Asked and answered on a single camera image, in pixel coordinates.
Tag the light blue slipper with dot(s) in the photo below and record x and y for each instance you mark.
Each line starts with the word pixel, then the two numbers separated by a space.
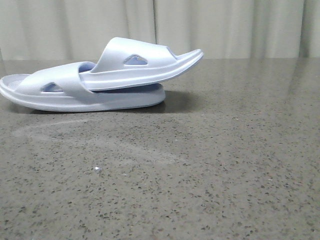
pixel 127 63
pixel 62 89

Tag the beige background curtain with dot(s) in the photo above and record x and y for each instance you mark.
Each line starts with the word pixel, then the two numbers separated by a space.
pixel 235 29

